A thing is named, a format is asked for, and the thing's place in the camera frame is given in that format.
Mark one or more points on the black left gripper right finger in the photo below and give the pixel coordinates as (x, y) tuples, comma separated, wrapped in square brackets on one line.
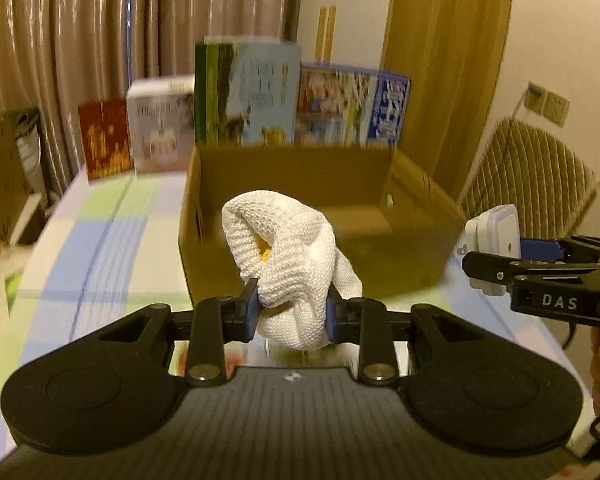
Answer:
[(364, 322)]

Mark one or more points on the white humidifier box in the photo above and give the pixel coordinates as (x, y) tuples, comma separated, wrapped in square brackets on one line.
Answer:
[(161, 123)]

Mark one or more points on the wall power socket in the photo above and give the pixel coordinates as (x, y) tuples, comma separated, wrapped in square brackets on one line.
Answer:
[(550, 105)]

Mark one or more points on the white power adapter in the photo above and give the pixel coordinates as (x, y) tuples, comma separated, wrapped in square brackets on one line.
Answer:
[(495, 232)]

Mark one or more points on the quilted olive chair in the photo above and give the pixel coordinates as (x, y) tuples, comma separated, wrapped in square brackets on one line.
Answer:
[(526, 166)]

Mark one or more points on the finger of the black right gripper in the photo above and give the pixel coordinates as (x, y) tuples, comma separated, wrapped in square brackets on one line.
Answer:
[(500, 269)]

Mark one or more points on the wooden sticks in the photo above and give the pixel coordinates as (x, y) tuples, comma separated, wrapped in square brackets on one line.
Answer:
[(325, 34)]

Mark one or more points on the checkered tablecloth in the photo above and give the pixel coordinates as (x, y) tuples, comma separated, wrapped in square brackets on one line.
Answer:
[(111, 248)]

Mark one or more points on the red gift box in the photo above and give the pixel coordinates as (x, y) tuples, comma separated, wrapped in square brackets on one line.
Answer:
[(105, 138)]

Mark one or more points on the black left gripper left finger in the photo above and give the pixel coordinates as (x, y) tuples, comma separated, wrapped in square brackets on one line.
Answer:
[(217, 321)]

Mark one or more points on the green blue milk carton box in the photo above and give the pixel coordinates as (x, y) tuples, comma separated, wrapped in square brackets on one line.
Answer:
[(246, 91)]

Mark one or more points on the white knitted cloth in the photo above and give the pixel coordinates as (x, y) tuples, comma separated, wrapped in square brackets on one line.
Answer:
[(291, 249)]

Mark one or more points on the cardboard box on floor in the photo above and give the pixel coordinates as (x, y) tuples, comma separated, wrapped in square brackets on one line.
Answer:
[(14, 186)]

